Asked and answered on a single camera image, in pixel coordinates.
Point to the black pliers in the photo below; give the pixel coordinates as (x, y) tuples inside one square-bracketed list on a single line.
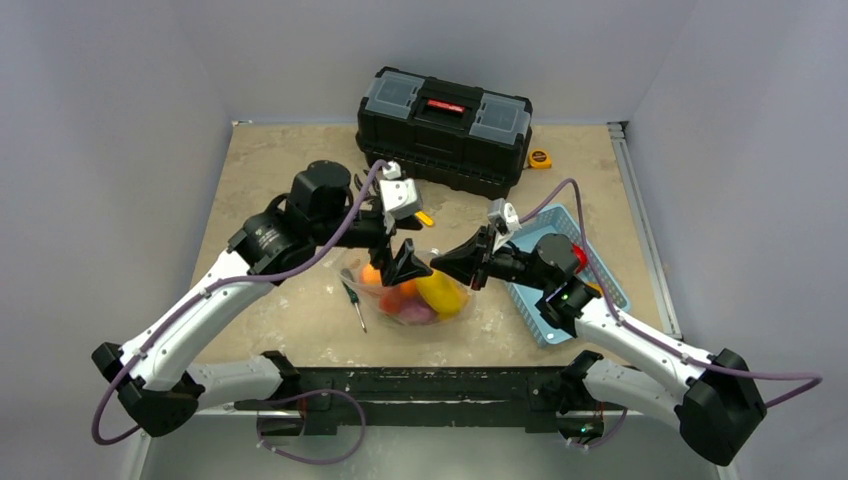
[(361, 185)]

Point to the green handled screwdriver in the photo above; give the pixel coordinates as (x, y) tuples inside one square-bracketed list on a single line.
[(355, 301)]

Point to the yellow mango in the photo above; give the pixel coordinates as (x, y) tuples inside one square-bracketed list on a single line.
[(442, 293)]

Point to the yellow orange lemon fruit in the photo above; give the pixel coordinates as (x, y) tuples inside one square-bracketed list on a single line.
[(596, 288)]

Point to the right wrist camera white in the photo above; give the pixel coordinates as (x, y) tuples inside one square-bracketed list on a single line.
[(505, 221)]

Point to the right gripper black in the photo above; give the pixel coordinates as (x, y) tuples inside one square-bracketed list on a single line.
[(482, 258)]

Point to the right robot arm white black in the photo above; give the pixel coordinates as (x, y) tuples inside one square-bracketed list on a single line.
[(709, 399)]

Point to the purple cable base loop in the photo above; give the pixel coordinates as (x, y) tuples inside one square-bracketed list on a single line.
[(320, 426)]

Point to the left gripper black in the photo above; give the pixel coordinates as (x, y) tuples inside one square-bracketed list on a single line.
[(405, 264)]

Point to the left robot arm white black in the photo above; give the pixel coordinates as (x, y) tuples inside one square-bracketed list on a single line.
[(155, 375)]

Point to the yellow tape measure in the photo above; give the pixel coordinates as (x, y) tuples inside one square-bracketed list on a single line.
[(539, 159)]

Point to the black plastic toolbox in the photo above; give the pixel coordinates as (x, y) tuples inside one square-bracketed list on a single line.
[(463, 137)]

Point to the small yellow screwdriver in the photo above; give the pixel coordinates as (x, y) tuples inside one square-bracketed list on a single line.
[(425, 219)]

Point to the red bell pepper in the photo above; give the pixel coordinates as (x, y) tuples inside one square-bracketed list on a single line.
[(581, 257)]

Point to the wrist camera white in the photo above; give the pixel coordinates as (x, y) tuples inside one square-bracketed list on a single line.
[(400, 196), (505, 221)]

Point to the light blue plastic basket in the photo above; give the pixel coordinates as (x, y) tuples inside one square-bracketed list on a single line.
[(550, 316)]

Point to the clear zip top bag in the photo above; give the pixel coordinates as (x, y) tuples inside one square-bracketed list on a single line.
[(348, 266)]

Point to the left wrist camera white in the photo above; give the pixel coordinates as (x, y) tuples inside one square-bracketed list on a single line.
[(400, 196)]

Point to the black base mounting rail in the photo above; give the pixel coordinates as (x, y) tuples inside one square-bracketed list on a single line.
[(533, 399)]

